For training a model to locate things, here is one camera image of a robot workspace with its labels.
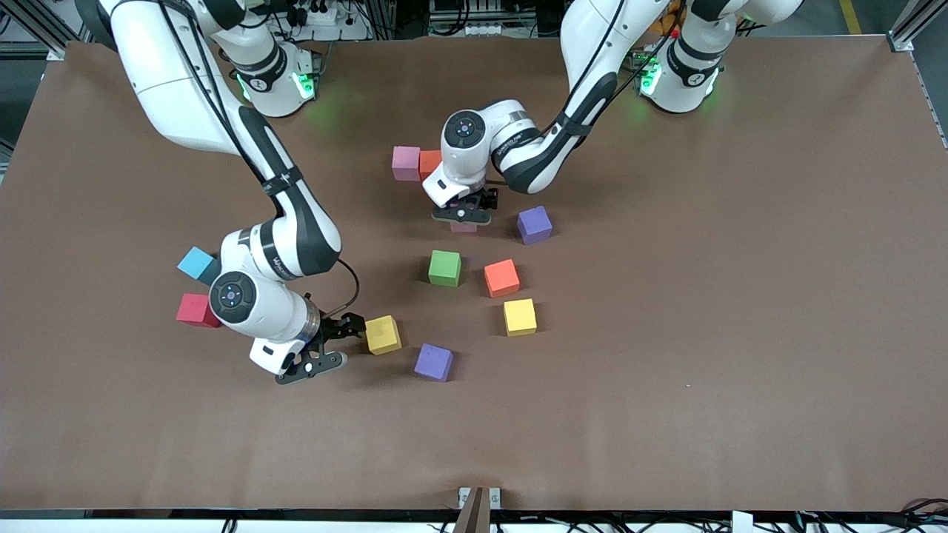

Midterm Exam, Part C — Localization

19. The red foam block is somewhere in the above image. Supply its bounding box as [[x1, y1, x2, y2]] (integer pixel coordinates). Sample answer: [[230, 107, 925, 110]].
[[176, 293, 221, 329]]

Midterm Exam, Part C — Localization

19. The white power strip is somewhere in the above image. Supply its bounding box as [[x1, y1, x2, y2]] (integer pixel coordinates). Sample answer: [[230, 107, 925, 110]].
[[296, 4, 371, 41]]

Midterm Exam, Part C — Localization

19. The black cable bundle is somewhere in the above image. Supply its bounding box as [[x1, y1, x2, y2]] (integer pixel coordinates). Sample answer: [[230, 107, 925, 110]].
[[874, 500, 948, 533]]

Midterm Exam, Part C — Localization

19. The brown table cover sheet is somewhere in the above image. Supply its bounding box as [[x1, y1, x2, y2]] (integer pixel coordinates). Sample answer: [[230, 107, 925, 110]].
[[0, 36, 948, 513]]

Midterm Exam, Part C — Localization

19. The green foam block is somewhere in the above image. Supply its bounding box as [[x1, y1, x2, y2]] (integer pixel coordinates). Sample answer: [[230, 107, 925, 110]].
[[428, 250, 462, 288]]

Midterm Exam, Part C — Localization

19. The aluminium frame profile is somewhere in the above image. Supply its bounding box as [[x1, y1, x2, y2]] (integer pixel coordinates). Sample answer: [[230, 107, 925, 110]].
[[887, 0, 948, 53], [0, 0, 112, 61]]

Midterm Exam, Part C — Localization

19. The purple foam block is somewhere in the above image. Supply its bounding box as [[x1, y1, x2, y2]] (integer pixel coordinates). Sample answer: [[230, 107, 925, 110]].
[[517, 206, 554, 246], [414, 343, 454, 383]]

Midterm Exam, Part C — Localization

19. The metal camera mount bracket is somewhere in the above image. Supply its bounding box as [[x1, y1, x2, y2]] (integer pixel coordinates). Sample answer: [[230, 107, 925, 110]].
[[453, 486, 502, 533]]

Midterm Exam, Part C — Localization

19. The yellow foam block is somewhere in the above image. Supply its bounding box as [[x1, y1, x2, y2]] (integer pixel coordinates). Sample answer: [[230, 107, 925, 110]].
[[504, 298, 538, 338], [364, 315, 403, 355]]

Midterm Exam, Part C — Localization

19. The black right camera cable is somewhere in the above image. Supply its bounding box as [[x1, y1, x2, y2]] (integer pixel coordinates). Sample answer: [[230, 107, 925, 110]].
[[335, 257, 361, 318]]

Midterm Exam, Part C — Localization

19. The metal equipment rack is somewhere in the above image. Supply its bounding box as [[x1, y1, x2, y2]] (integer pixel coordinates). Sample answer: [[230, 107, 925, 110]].
[[426, 0, 564, 38]]

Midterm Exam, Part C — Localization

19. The light blue foam block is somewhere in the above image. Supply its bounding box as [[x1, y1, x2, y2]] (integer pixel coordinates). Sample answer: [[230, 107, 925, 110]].
[[177, 247, 221, 284]]

